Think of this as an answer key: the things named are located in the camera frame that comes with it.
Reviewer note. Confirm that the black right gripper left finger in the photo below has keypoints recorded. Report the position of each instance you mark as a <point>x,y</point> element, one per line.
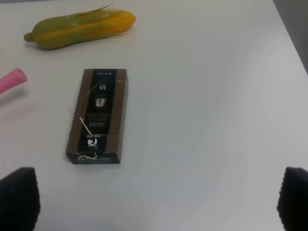
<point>19,200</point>

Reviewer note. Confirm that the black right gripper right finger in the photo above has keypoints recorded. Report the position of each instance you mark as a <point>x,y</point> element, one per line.
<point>292,205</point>

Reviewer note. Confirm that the pink toy saucepan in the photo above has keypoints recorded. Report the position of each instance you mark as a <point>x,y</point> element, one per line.
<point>12,79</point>

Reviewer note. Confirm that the brown coffee capsule box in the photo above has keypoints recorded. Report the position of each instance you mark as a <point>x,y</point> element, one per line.
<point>96,135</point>

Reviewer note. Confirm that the toy corn cob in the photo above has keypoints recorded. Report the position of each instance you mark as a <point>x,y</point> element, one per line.
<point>62,31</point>

